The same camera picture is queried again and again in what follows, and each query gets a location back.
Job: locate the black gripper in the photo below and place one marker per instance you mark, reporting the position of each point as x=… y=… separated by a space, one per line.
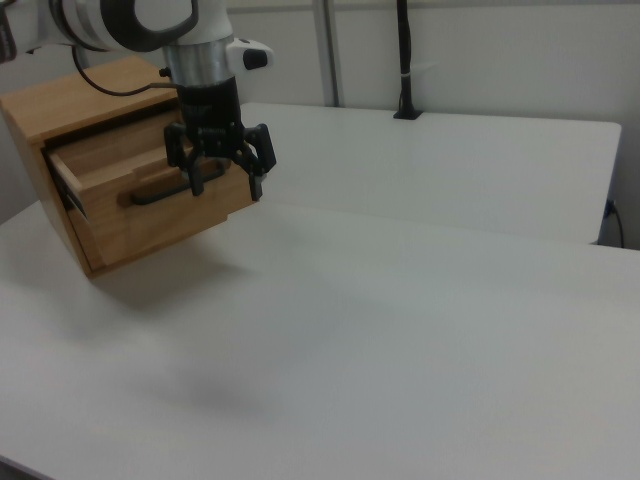
x=210 y=112

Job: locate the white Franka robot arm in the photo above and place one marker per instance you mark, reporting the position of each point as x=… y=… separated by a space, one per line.
x=165 y=20

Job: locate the wooden drawer cabinet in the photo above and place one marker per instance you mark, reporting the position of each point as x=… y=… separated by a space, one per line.
x=75 y=110

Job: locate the grey partition post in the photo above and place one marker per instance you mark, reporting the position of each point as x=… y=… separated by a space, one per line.
x=331 y=50

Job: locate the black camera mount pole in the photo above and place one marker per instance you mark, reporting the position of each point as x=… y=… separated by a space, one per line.
x=406 y=55

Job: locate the dark object at frame edge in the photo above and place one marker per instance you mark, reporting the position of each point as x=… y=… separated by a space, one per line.
x=6 y=32

